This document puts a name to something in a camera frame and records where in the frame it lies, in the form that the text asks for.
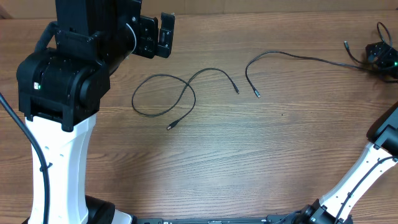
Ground black usb cable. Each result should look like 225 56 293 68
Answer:
244 21 398 99

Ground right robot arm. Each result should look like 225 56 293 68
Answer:
291 104 397 224

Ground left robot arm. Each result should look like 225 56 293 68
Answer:
16 0 175 224

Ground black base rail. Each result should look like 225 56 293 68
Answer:
132 213 314 224

